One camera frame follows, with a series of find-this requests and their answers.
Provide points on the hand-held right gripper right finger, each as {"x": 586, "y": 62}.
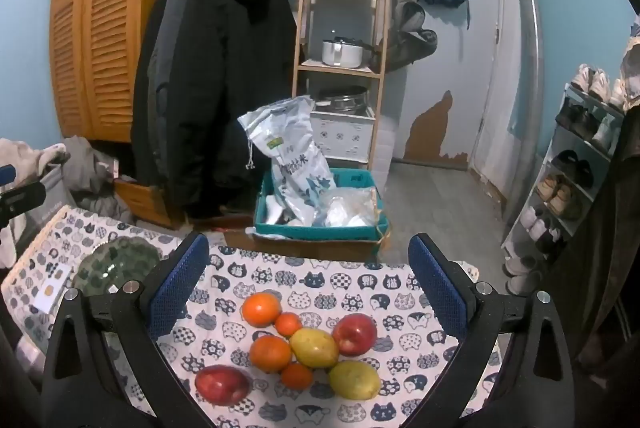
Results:
{"x": 435, "y": 278}

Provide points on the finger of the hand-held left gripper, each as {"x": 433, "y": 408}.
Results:
{"x": 5, "y": 174}
{"x": 22, "y": 198}

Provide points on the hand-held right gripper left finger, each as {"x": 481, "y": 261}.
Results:
{"x": 177, "y": 278}

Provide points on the scalloped glass plate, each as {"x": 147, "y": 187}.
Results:
{"x": 115, "y": 263}

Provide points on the large orange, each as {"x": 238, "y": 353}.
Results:
{"x": 261, "y": 309}
{"x": 270, "y": 354}

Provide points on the red apple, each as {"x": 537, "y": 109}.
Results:
{"x": 354, "y": 334}
{"x": 221, "y": 384}

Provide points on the small tangerine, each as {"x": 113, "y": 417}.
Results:
{"x": 288, "y": 324}
{"x": 296, "y": 375}

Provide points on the grey fabric bag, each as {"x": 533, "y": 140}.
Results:
{"x": 50, "y": 193}

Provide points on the dark grey crumpled jacket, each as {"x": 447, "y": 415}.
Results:
{"x": 90, "y": 178}

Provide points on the cat print tablecloth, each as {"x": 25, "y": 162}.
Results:
{"x": 350, "y": 283}

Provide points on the wooden drawer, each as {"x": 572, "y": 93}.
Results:
{"x": 145, "y": 198}

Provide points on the white sticker sheet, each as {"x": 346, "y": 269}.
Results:
{"x": 50, "y": 293}

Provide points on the clear plastic bag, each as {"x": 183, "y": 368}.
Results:
{"x": 350, "y": 208}

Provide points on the cardboard box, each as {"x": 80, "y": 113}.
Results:
{"x": 325, "y": 250}

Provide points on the teal plastic basket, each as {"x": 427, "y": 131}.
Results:
{"x": 320, "y": 233}

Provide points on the white patterned box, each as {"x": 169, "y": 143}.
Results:
{"x": 345, "y": 136}

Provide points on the wooden louvered wardrobe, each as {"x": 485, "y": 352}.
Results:
{"x": 100, "y": 33}

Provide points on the white rice bag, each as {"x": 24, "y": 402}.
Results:
{"x": 295, "y": 148}

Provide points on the dark brown garment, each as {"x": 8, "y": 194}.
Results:
{"x": 610, "y": 233}

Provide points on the white shoe rack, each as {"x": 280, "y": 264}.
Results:
{"x": 575, "y": 138}

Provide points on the black hanging coat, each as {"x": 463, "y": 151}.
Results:
{"x": 220, "y": 83}

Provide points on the steel steamer pot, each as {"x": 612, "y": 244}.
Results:
{"x": 342, "y": 101}

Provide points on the pale blue door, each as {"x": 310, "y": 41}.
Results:
{"x": 450, "y": 58}

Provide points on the olive hanging bag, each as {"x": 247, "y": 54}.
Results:
{"x": 410, "y": 38}

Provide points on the silver pipe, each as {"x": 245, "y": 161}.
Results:
{"x": 530, "y": 33}

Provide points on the wooden shelf rack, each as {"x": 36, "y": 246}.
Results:
{"x": 302, "y": 8}

